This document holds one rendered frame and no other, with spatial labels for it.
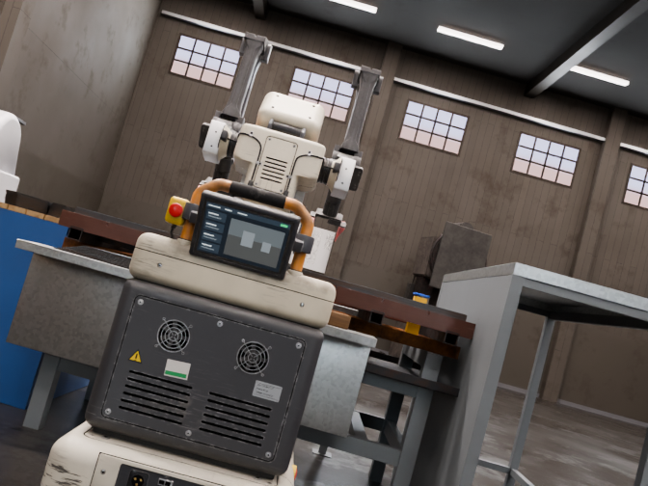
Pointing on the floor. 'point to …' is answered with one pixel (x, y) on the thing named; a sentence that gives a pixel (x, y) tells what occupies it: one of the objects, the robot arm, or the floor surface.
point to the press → (445, 262)
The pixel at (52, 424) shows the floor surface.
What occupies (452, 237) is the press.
